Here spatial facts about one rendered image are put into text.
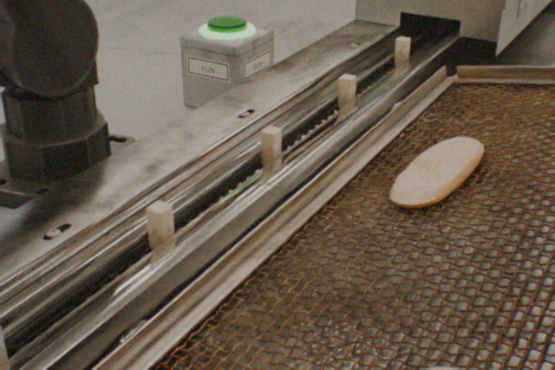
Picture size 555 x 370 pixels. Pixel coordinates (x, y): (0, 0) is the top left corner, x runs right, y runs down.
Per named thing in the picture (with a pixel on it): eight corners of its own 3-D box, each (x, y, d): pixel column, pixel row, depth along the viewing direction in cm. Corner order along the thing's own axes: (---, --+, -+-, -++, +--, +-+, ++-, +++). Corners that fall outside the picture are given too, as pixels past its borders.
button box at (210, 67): (223, 111, 83) (219, 15, 78) (284, 126, 79) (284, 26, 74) (179, 138, 76) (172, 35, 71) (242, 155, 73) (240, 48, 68)
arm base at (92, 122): (59, 139, 68) (-29, 200, 58) (47, 56, 64) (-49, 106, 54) (140, 153, 65) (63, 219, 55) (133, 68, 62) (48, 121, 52)
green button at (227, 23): (222, 29, 76) (221, 13, 75) (255, 35, 74) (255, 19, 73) (199, 39, 72) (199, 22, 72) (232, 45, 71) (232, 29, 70)
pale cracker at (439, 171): (441, 142, 50) (440, 126, 49) (497, 146, 48) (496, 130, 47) (374, 204, 42) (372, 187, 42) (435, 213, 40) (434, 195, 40)
